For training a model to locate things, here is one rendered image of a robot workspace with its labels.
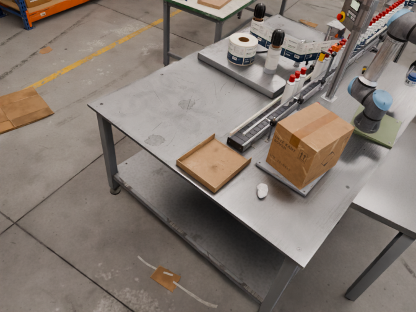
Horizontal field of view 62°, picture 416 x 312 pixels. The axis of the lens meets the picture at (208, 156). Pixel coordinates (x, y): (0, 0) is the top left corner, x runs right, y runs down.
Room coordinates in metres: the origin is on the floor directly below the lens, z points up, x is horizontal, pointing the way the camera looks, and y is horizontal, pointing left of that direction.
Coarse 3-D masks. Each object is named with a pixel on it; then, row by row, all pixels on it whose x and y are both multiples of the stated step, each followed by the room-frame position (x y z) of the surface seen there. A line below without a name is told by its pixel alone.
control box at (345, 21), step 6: (348, 0) 2.12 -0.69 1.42; (360, 0) 2.02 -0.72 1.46; (378, 0) 2.03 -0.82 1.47; (348, 6) 2.10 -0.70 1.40; (360, 6) 2.00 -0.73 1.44; (372, 6) 2.01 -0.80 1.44; (342, 12) 2.13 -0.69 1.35; (354, 12) 2.03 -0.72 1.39; (372, 12) 2.02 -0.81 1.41; (342, 18) 2.11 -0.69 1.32; (348, 18) 2.06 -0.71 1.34; (342, 24) 2.09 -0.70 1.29; (348, 24) 2.04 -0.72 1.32; (366, 24) 2.02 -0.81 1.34
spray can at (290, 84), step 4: (292, 76) 1.78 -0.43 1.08; (288, 80) 1.78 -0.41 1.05; (292, 80) 1.77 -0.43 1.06; (288, 84) 1.76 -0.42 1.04; (292, 84) 1.76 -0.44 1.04; (288, 88) 1.76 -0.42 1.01; (292, 88) 1.76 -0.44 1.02; (284, 92) 1.77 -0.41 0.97; (288, 92) 1.76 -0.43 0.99; (284, 96) 1.76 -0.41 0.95; (288, 96) 1.76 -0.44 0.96; (284, 100) 1.76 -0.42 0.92
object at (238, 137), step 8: (360, 48) 2.69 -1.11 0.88; (352, 56) 2.53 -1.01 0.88; (328, 72) 2.24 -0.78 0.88; (320, 80) 2.11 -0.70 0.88; (312, 88) 2.01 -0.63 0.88; (288, 104) 1.79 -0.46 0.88; (264, 112) 1.67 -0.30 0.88; (280, 112) 1.69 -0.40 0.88; (256, 120) 1.59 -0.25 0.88; (264, 120) 1.60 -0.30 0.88; (248, 128) 1.50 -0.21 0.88; (256, 128) 1.51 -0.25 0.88; (232, 136) 1.42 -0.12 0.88; (240, 136) 1.43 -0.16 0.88; (248, 136) 1.44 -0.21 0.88; (240, 144) 1.36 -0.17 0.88
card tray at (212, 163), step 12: (204, 144) 1.37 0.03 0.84; (216, 144) 1.39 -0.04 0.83; (192, 156) 1.27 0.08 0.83; (204, 156) 1.28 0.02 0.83; (216, 156) 1.29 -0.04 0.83; (228, 156) 1.31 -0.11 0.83; (240, 156) 1.32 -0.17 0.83; (192, 168) 1.18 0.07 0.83; (204, 168) 1.19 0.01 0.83; (216, 168) 1.20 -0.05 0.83; (228, 168) 1.22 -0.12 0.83; (240, 168) 1.21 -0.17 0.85; (204, 180) 1.09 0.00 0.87; (216, 180) 1.13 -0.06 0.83; (228, 180) 1.13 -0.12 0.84
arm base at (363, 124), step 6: (360, 114) 1.72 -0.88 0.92; (354, 120) 1.72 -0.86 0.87; (360, 120) 1.69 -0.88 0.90; (366, 120) 1.66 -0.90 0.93; (372, 120) 1.65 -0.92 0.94; (378, 120) 1.65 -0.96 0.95; (360, 126) 1.66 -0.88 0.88; (366, 126) 1.65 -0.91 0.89; (372, 126) 1.64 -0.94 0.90; (378, 126) 1.66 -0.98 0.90; (366, 132) 1.64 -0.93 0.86; (372, 132) 1.64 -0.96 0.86
